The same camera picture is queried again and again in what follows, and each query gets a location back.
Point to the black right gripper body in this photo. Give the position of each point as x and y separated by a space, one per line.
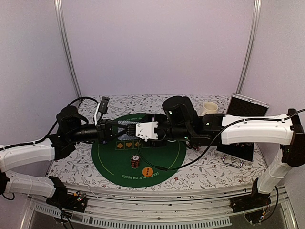
151 143

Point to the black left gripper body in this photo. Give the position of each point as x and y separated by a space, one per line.
102 135

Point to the red chip stack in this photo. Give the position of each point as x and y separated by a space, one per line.
135 161

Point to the orange round blind button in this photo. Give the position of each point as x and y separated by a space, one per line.
147 171

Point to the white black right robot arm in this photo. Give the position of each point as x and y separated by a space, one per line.
181 122

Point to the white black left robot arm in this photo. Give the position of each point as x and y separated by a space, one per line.
72 128

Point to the round green poker mat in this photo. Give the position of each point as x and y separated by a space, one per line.
113 162

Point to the floral white tablecloth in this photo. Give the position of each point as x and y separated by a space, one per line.
200 170

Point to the cream ceramic mug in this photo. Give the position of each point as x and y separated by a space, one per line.
209 108

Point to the aluminium poker chip case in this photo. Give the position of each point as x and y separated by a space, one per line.
236 155

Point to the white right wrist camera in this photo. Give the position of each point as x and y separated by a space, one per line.
146 131

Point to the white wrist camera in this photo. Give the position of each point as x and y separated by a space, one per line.
101 109
146 131

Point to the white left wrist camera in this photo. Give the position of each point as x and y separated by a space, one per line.
101 109

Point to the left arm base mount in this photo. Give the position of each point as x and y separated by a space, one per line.
63 200

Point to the aluminium front rail frame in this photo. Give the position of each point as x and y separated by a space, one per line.
191 209

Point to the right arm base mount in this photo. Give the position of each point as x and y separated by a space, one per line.
258 205

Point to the left aluminium frame post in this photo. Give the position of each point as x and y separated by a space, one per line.
66 47

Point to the aluminium frame post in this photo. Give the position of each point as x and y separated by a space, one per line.
66 47
250 45

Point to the right aluminium frame post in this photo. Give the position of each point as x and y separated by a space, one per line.
250 45

